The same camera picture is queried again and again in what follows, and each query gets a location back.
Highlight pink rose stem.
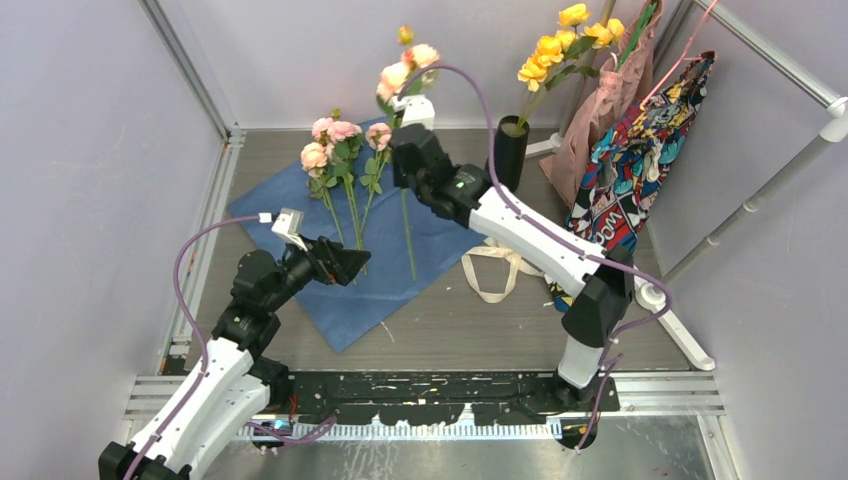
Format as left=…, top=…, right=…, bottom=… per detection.
left=374, top=25, right=441, bottom=283
left=300, top=142, right=347, bottom=245
left=312, top=109, right=364, bottom=250
left=359, top=122, right=392, bottom=240

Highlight black vase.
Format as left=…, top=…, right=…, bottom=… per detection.
left=493, top=115, right=530, bottom=193

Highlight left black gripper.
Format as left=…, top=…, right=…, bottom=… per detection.
left=264, top=232, right=368, bottom=312

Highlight cream ribbon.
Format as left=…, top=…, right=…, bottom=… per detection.
left=460, top=237, right=543, bottom=304

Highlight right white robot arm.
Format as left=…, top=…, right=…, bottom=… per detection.
left=389, top=124, right=634, bottom=411

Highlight pink clothes hanger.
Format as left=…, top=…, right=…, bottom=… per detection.
left=640, top=0, right=719, bottom=111

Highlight white metal clothes rack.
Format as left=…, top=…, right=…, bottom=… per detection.
left=635, top=1, right=847, bottom=371

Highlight yellow flowers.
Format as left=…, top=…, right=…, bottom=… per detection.
left=516, top=3, right=625, bottom=133

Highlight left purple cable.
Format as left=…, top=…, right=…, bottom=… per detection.
left=122, top=213, right=339, bottom=480

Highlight green clothes hanger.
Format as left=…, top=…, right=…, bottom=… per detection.
left=615, top=0, right=662, bottom=72

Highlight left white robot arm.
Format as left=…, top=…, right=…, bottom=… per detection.
left=98, top=237, right=371, bottom=479

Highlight colourful cartoon print garment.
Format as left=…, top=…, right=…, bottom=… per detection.
left=546, top=50, right=718, bottom=313

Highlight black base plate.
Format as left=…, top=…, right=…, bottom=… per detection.
left=261, top=371, right=620, bottom=426

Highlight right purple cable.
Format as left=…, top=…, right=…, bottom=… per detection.
left=396, top=64, right=674, bottom=453

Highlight purple cable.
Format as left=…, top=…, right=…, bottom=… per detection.
left=396, top=64, right=674, bottom=453
left=122, top=213, right=339, bottom=480

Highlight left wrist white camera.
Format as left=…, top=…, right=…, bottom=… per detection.
left=258, top=208, right=308, bottom=251

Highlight pink garment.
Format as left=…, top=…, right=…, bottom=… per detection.
left=540, top=1, right=664, bottom=208

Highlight white slotted cable duct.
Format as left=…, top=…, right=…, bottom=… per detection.
left=238, top=421, right=563, bottom=443

